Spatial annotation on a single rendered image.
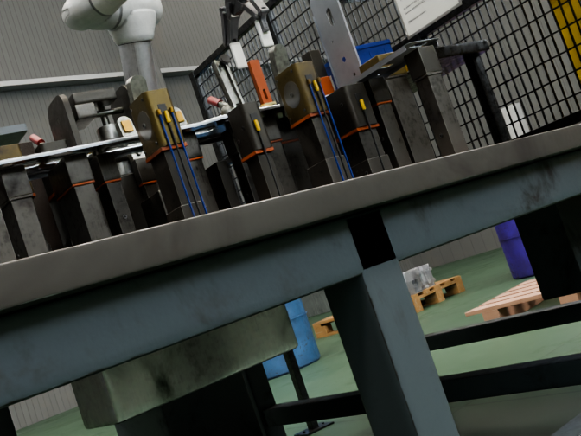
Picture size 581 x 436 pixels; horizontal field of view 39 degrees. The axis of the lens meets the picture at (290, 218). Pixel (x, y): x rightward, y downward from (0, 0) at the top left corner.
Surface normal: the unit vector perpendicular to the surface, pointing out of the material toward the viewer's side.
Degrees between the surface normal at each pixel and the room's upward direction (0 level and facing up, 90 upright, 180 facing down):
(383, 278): 90
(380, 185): 90
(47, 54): 90
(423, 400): 90
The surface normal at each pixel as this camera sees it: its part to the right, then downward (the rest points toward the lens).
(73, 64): 0.63, -0.27
